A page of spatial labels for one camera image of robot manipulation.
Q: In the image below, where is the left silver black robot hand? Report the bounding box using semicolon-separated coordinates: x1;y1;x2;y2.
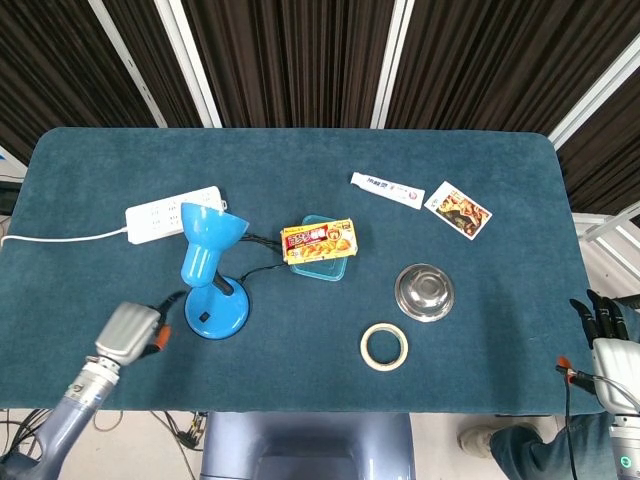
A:
94;290;187;367

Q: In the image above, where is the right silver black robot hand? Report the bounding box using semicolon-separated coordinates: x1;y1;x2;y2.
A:
555;288;640;415

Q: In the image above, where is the blue desk lamp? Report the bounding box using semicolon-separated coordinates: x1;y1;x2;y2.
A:
179;202;251;341

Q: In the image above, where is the person's leg in jeans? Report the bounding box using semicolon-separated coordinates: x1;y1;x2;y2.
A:
489;412;615;480

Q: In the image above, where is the white power strip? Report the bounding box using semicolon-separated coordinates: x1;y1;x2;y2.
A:
124;185;229;246

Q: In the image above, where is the beige shoe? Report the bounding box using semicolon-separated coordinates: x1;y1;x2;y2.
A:
458;423;542;459

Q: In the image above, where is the teal plastic container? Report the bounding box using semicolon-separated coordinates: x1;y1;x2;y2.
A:
289;214;350;283

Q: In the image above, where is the stainless steel bowl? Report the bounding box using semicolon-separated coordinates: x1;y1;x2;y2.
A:
394;263;456;323

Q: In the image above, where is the blue robot torso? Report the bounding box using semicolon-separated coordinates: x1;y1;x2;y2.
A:
199;411;416;480

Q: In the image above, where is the yellow curry box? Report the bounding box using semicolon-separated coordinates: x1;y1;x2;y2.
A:
281;217;359;266

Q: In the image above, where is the white food packet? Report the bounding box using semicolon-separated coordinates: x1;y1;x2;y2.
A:
423;180;493;242

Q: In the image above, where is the blue table cloth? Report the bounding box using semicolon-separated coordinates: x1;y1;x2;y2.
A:
0;126;612;416

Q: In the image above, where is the beige masking tape roll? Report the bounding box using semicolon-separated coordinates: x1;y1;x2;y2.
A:
359;322;409;372

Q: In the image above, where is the white toothpaste tube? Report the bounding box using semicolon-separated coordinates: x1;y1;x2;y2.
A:
349;171;427;210

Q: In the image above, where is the black cable on right hand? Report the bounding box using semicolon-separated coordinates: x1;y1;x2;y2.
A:
562;368;581;480

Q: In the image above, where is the floor cable bundle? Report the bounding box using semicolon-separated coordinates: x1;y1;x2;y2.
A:
0;408;207;480

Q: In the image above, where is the white power strip cable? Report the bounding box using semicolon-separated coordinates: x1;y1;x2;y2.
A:
0;227;129;249

